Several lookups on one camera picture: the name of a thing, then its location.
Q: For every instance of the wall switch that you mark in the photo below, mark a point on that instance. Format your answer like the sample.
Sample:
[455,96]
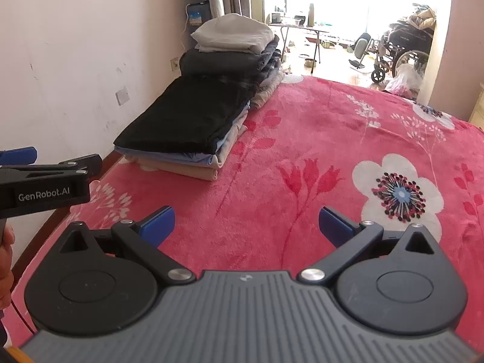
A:
[123,96]

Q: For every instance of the black printed t-shirt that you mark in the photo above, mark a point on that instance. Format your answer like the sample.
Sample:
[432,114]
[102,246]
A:
[189,117]

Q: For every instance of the grey floor fan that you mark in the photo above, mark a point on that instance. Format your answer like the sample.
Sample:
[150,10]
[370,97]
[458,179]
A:
[361,47]

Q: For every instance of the dark grey folded garment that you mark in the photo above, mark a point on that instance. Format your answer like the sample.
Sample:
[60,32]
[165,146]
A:
[219,62]

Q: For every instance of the black wheelchair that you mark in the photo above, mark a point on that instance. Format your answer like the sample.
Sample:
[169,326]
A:
[408,49]

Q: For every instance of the tan folded garment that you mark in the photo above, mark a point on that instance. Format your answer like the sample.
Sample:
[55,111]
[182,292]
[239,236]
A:
[266,94]

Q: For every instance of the brown padded coat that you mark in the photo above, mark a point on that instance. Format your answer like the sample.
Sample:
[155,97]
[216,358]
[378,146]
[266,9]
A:
[421,17]

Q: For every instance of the pale grey folded garment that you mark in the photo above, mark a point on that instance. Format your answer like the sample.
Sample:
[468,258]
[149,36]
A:
[234,32]

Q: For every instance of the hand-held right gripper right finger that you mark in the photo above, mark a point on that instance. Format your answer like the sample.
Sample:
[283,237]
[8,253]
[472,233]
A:
[334,223]

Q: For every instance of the wall socket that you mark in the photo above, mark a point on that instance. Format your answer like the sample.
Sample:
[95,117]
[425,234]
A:
[176,64]

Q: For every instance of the pink floral blanket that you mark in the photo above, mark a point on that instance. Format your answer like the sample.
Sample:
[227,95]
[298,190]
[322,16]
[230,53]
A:
[302,151]

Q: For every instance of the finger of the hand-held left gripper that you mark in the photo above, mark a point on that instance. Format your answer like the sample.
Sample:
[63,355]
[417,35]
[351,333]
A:
[89,162]
[22,155]

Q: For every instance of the beige folded garment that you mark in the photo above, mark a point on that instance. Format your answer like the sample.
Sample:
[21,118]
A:
[189,170]

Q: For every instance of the person's left hand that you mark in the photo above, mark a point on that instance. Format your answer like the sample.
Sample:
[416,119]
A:
[5,268]

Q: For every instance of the folding table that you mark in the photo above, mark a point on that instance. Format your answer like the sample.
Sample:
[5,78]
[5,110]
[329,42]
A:
[302,27]

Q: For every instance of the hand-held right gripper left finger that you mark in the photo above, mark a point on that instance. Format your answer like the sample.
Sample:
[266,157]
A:
[158,223]

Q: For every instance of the translucent plastic bag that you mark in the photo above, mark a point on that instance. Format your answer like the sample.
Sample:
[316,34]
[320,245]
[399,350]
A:
[404,79]

